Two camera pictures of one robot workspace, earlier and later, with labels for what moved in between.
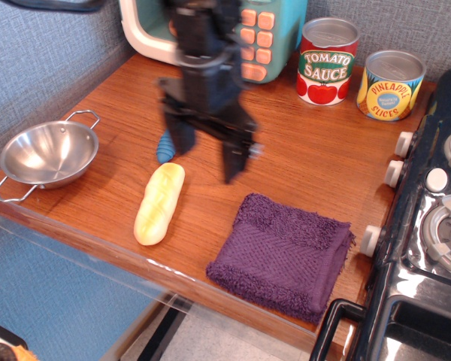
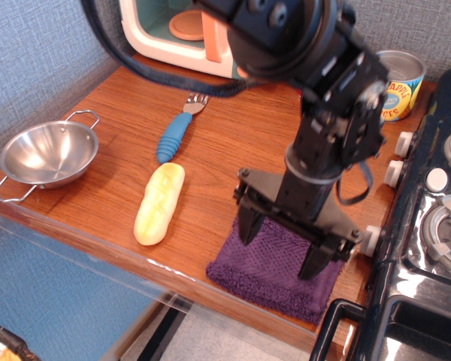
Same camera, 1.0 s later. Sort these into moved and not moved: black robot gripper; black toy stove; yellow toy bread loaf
Moved: black robot gripper
Not moved: black toy stove; yellow toy bread loaf
